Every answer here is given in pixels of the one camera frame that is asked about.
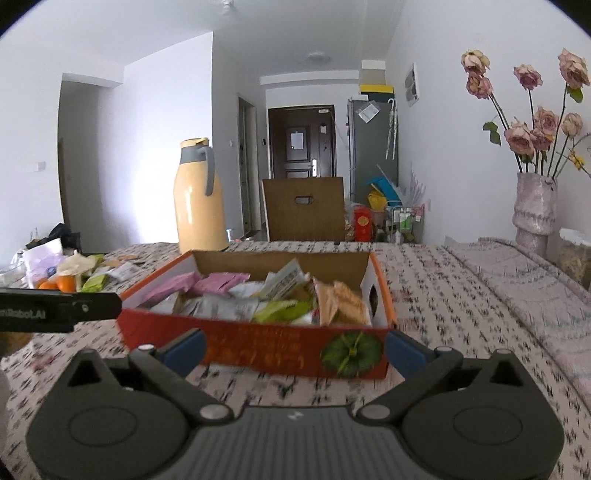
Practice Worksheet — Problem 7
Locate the cake slice snack packet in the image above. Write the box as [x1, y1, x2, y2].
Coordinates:
[315, 280, 372, 326]

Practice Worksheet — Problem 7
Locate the yellow box on refrigerator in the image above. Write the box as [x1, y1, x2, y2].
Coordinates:
[360, 84, 394, 95]

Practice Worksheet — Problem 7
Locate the red gift box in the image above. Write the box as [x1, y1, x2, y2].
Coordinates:
[353, 205, 373, 242]

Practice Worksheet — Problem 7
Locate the green snack packet on table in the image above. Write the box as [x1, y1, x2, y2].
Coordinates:
[81, 274, 109, 293]

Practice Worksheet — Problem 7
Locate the dried pink rose bouquet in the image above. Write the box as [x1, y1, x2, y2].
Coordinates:
[460, 49, 590, 180]

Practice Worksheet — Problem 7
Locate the patterned tablecloth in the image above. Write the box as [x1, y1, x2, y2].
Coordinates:
[1, 242, 590, 479]

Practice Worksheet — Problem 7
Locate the green snack packet in box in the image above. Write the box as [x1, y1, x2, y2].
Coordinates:
[252, 300, 314, 324]

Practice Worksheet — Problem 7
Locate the folded pink quilted cloth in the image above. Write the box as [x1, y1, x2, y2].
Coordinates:
[447, 238, 590, 403]

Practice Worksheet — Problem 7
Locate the pink textured vase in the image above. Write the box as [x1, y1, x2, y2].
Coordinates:
[512, 173, 558, 258]

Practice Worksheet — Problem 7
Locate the orange cardboard snack box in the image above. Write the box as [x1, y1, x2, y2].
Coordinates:
[117, 251, 397, 380]

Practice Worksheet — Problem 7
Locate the yellow thermos jug grey handle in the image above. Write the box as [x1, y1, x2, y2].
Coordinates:
[173, 138, 228, 254]

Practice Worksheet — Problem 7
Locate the orange tangerine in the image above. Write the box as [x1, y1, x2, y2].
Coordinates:
[38, 280, 59, 290]
[55, 276, 77, 293]

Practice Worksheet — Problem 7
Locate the pink snack packet on table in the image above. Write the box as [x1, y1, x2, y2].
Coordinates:
[189, 272, 250, 296]

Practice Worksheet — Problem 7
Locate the dark brown entrance door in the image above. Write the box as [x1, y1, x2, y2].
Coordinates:
[269, 105, 335, 179]

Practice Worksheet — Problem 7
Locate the white silver snack packet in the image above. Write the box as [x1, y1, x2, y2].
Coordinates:
[259, 258, 308, 301]

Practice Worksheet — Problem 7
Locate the wire storage trolley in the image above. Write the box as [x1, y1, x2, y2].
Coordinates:
[385, 206, 425, 245]

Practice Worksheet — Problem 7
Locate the grey refrigerator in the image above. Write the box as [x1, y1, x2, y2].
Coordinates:
[348, 93, 399, 203]

